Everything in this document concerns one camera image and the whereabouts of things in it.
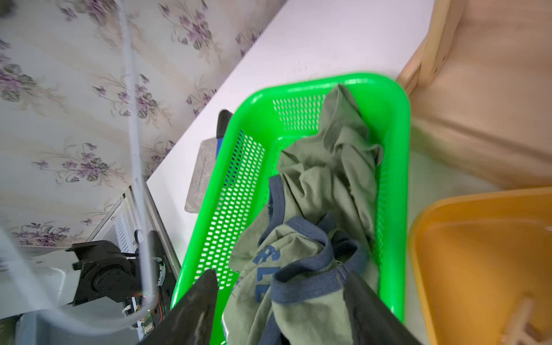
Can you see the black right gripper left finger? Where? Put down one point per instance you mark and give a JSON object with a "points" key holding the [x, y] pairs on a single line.
{"points": [[191, 320]]}

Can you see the yellow plastic tray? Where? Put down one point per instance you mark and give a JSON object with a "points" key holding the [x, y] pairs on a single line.
{"points": [[474, 257]]}

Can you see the green perforated plastic basket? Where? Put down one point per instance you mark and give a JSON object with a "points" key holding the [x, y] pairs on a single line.
{"points": [[265, 125]]}

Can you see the wooden clothespin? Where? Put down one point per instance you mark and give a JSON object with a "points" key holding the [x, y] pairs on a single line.
{"points": [[519, 329]]}

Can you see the green graphic tank top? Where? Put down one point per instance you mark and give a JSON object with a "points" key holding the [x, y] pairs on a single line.
{"points": [[317, 226]]}

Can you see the wooden clothes rack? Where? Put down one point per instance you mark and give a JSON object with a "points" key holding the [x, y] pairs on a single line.
{"points": [[480, 90]]}

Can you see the white wire hanger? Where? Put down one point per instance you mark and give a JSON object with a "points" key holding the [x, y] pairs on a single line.
{"points": [[59, 153]]}

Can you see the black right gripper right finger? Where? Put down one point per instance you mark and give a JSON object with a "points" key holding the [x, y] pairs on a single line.
{"points": [[371, 320]]}

